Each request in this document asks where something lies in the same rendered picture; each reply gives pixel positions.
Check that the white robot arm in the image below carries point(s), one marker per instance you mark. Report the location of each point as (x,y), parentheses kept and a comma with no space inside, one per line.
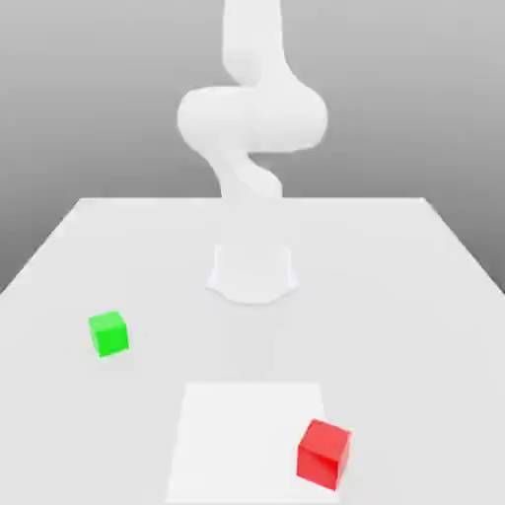
(252,118)

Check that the small red cube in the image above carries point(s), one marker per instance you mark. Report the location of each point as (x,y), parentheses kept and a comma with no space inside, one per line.
(321,453)

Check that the small green cube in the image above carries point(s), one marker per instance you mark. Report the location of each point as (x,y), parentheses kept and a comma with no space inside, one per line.
(109,334)

